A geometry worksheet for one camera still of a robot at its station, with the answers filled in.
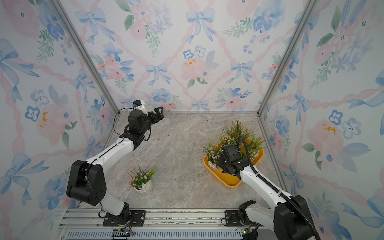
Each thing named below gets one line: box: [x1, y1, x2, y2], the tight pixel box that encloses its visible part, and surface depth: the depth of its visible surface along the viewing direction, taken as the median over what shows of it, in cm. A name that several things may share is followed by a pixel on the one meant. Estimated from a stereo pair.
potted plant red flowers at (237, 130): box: [221, 116, 253, 149], surface depth 92 cm
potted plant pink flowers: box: [202, 141, 224, 170], surface depth 81 cm
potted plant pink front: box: [127, 162, 159, 195], surface depth 78 cm
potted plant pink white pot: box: [220, 134, 238, 147], surface depth 86 cm
